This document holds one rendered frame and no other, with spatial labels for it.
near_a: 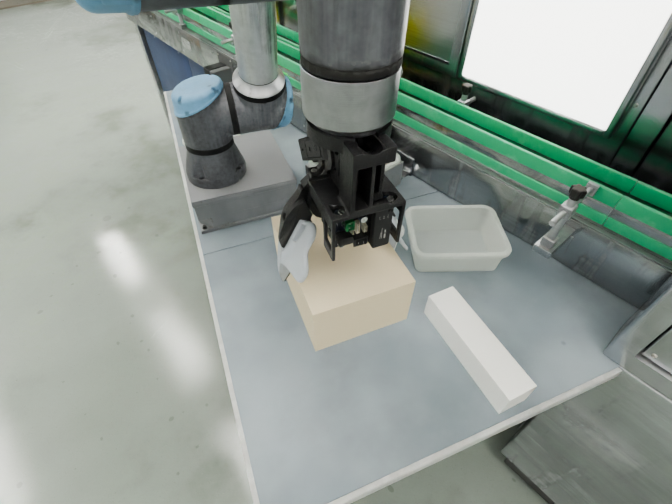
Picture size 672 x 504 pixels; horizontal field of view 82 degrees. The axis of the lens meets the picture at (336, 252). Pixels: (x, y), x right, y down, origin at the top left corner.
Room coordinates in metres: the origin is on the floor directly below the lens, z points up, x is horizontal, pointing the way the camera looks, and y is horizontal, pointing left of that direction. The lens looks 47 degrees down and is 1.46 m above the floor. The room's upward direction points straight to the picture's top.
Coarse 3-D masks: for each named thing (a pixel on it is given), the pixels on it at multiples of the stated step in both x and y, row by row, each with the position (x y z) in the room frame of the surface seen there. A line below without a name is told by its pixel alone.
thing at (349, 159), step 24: (336, 144) 0.26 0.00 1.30; (360, 144) 0.30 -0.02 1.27; (384, 144) 0.26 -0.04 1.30; (312, 168) 0.31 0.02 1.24; (336, 168) 0.29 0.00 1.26; (360, 168) 0.25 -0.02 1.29; (384, 168) 0.27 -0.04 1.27; (312, 192) 0.29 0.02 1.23; (336, 192) 0.28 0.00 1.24; (360, 192) 0.27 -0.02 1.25; (384, 192) 0.28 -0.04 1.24; (336, 216) 0.24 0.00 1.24; (360, 216) 0.25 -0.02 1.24; (384, 216) 0.26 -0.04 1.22; (336, 240) 0.25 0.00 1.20; (360, 240) 0.26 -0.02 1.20; (384, 240) 0.26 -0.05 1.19
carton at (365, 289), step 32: (320, 224) 0.36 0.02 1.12; (320, 256) 0.30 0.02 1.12; (352, 256) 0.30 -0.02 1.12; (384, 256) 0.30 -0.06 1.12; (320, 288) 0.26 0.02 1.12; (352, 288) 0.26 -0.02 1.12; (384, 288) 0.26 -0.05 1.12; (320, 320) 0.22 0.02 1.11; (352, 320) 0.24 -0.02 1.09; (384, 320) 0.25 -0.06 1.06
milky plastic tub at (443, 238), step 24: (408, 216) 0.71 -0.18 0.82; (432, 216) 0.74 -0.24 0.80; (456, 216) 0.74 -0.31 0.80; (480, 216) 0.74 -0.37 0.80; (432, 240) 0.69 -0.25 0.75; (456, 240) 0.69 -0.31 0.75; (480, 240) 0.69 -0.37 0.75; (504, 240) 0.63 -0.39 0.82; (432, 264) 0.59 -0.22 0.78; (456, 264) 0.59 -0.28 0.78; (480, 264) 0.59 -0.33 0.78
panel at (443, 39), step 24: (432, 0) 1.22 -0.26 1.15; (456, 0) 1.16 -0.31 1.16; (408, 24) 1.27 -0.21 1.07; (432, 24) 1.21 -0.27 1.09; (456, 24) 1.15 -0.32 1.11; (408, 48) 1.27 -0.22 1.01; (432, 48) 1.20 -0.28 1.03; (456, 48) 1.13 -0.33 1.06; (456, 72) 1.12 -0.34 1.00; (648, 72) 0.80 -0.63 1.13; (504, 96) 1.00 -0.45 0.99; (624, 96) 0.81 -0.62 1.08; (576, 120) 0.86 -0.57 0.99
